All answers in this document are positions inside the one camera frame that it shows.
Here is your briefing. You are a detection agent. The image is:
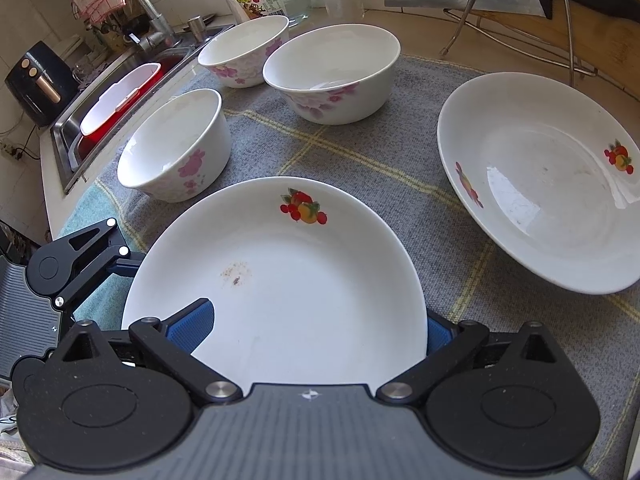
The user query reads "steel kitchen faucet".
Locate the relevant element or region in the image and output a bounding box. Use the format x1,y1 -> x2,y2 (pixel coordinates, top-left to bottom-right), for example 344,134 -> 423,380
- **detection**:
89,0 -> 177,53

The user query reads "bamboo cutting board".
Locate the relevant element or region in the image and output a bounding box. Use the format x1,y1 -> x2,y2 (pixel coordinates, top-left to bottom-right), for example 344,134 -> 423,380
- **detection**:
368,0 -> 640,111

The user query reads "grey checked table mat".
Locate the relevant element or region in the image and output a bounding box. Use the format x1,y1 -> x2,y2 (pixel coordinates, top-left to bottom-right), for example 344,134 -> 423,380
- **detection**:
0,54 -> 640,480

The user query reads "red wash basin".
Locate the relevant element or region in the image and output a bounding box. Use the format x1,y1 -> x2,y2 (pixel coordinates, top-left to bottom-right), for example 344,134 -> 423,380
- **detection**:
75,55 -> 180,160

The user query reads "black air fryer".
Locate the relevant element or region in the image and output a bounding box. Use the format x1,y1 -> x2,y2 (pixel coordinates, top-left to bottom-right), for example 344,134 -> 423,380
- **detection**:
4,41 -> 79,128

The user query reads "white colander basket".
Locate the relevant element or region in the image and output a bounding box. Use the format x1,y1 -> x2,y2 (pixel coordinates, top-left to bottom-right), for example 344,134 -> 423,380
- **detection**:
80,62 -> 162,142

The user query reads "steel soap dispenser pump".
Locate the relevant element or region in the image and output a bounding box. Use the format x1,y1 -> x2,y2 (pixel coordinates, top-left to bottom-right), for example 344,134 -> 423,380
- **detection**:
188,15 -> 206,44

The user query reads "metal wire rack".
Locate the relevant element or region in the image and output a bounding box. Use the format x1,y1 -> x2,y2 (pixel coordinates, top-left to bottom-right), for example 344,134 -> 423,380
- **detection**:
439,0 -> 599,88

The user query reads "stainless steel sink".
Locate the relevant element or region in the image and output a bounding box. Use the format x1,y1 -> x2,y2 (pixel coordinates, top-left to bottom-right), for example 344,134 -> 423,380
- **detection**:
50,26 -> 228,193

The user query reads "white plate fruit print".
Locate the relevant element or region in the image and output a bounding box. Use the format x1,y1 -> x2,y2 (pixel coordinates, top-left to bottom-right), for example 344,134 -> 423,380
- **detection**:
437,72 -> 639,295
122,177 -> 427,389

